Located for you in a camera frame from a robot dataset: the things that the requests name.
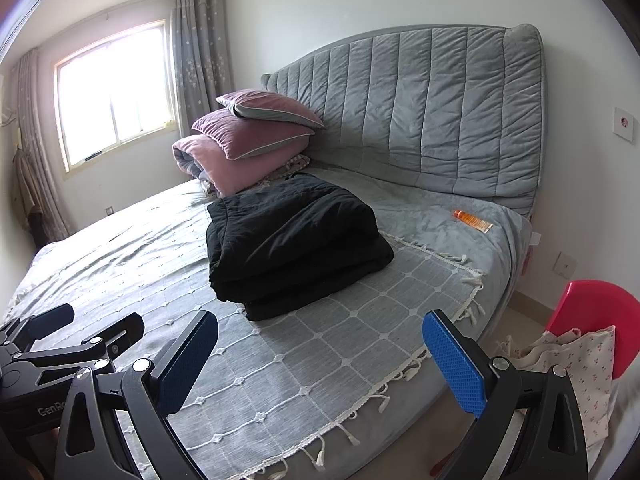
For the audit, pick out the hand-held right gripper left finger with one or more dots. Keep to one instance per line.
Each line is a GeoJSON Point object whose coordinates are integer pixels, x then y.
{"type": "Point", "coordinates": [187, 360]}

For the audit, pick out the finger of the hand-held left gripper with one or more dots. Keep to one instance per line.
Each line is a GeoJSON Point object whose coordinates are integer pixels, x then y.
{"type": "Point", "coordinates": [47, 321]}
{"type": "Point", "coordinates": [120, 334]}

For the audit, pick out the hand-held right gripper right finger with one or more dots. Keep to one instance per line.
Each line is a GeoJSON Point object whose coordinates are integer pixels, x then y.
{"type": "Point", "coordinates": [452, 360]}

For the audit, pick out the black padded coat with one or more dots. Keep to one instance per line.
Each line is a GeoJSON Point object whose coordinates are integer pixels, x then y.
{"type": "Point", "coordinates": [295, 240]}

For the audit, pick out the grey checked tasselled bedspread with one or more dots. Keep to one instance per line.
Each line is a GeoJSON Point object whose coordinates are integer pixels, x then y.
{"type": "Point", "coordinates": [350, 320]}

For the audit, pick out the white floral cloth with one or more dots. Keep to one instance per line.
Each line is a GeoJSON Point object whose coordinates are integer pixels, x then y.
{"type": "Point", "coordinates": [590, 375]}

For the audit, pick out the orange tube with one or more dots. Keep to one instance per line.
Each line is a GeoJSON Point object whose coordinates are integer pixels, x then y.
{"type": "Point", "coordinates": [472, 220]}

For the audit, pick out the red plastic stool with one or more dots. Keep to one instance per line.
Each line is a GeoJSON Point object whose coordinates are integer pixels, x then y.
{"type": "Point", "coordinates": [600, 310]}

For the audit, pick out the grey patterned curtain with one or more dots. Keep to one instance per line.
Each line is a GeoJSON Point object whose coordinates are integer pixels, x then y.
{"type": "Point", "coordinates": [35, 150]}
{"type": "Point", "coordinates": [200, 55]}

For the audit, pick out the pink grey folded quilt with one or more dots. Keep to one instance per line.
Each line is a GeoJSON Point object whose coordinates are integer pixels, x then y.
{"type": "Point", "coordinates": [210, 160]}

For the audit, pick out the beige knitted cloth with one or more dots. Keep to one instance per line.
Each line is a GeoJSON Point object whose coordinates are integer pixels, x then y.
{"type": "Point", "coordinates": [295, 162]}

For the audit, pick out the window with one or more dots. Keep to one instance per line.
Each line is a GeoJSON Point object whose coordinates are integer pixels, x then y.
{"type": "Point", "coordinates": [112, 95]}

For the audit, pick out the pink pillow grey piping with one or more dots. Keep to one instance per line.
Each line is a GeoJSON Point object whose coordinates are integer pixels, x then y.
{"type": "Point", "coordinates": [270, 106]}
{"type": "Point", "coordinates": [250, 132]}

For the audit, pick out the grey quilted headboard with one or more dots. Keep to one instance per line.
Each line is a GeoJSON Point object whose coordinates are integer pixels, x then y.
{"type": "Point", "coordinates": [425, 110]}

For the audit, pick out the white wall socket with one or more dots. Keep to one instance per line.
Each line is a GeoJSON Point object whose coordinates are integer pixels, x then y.
{"type": "Point", "coordinates": [622, 121]}
{"type": "Point", "coordinates": [566, 262]}

